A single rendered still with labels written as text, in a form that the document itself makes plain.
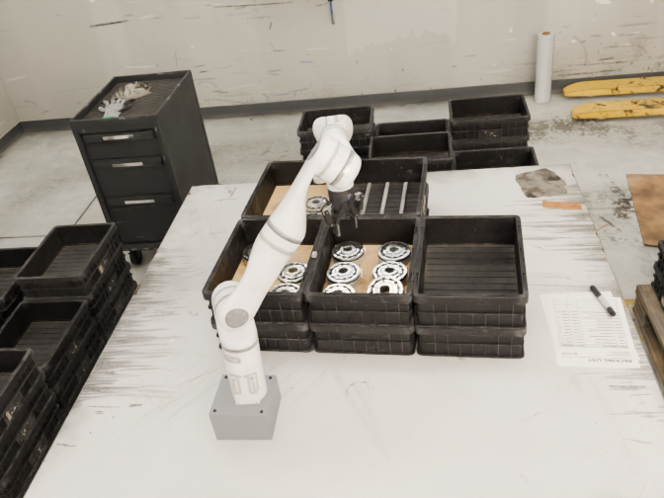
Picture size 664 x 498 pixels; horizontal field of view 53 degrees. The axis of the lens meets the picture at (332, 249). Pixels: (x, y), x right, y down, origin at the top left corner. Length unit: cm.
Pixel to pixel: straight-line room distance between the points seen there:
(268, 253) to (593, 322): 102
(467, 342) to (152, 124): 201
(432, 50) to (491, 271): 330
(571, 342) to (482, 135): 177
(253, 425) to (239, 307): 35
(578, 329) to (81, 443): 142
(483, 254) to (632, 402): 60
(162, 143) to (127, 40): 226
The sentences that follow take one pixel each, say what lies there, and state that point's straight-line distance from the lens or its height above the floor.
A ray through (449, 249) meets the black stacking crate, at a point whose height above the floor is 83.
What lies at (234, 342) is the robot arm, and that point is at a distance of 164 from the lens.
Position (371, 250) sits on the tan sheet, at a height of 83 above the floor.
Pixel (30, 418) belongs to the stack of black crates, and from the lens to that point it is 258.
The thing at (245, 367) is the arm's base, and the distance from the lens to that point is 168.
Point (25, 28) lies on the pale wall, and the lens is 587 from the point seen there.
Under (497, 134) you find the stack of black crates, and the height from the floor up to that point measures 50.
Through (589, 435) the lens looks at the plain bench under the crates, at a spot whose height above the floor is 70.
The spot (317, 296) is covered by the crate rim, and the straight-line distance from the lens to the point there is 182.
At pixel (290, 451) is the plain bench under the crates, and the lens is 176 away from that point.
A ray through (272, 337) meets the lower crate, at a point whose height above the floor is 76.
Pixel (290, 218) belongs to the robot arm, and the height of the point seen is 129.
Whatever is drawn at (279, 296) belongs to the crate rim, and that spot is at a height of 92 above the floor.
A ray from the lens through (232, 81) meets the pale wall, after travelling 540.
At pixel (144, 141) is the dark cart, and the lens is 342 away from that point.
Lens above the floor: 205
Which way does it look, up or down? 34 degrees down
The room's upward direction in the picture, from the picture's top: 9 degrees counter-clockwise
